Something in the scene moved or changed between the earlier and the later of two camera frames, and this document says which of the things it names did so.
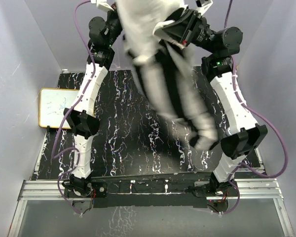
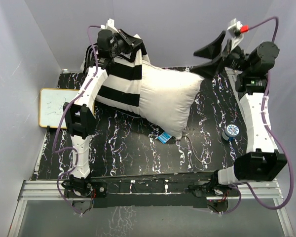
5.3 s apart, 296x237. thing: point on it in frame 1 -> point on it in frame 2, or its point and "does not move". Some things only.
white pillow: (140, 22) -> (166, 96)
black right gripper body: (197, 31) -> (229, 59)
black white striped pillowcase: (169, 87) -> (121, 89)
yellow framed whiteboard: (54, 104) does not move
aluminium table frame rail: (250, 189) does not move
